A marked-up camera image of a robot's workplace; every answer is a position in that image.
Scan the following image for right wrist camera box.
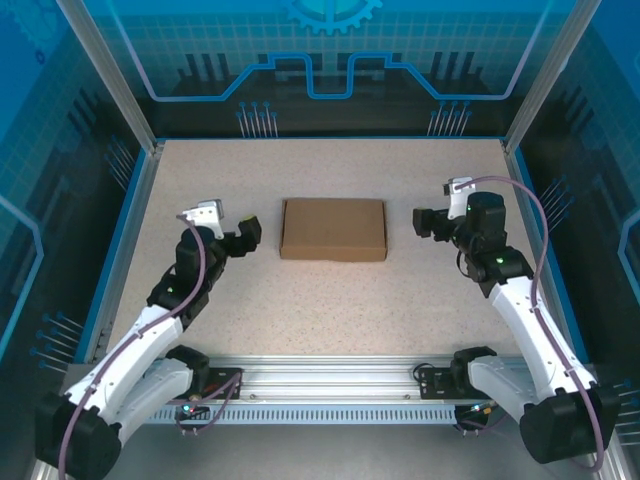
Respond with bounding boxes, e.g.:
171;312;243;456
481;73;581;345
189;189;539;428
441;176;475;222

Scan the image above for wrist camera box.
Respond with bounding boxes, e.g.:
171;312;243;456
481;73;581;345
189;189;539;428
180;199;226;240
441;176;475;222

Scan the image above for aluminium mounting rail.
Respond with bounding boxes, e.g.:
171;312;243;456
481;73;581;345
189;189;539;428
64;353;599;404

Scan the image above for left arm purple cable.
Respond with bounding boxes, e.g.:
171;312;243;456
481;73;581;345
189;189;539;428
57;213;246;480

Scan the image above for aluminium front frame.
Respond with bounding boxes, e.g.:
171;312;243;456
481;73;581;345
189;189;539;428
29;389;632;480

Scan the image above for aluminium frame post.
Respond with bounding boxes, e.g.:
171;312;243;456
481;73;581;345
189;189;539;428
501;0;605;155
53;0;167;155

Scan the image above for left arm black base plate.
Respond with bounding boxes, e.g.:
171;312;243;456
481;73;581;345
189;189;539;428
206;366;245;401

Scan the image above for small LED connector board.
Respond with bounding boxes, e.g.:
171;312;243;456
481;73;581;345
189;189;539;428
457;399;502;419
179;397;210;420

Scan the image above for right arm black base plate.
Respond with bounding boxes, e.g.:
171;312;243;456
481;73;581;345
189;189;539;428
415;366;474;400

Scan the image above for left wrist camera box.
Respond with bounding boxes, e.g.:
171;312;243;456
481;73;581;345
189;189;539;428
180;199;226;240

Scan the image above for slotted grey cable duct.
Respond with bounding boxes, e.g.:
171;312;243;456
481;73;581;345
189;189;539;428
149;404;460;426

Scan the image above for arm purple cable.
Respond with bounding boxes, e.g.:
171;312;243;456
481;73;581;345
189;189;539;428
57;213;246;480
452;175;606;474

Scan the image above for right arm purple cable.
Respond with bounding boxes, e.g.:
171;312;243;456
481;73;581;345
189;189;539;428
452;175;606;474

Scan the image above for brown cardboard box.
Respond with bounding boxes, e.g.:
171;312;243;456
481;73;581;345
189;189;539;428
278;198;389;263

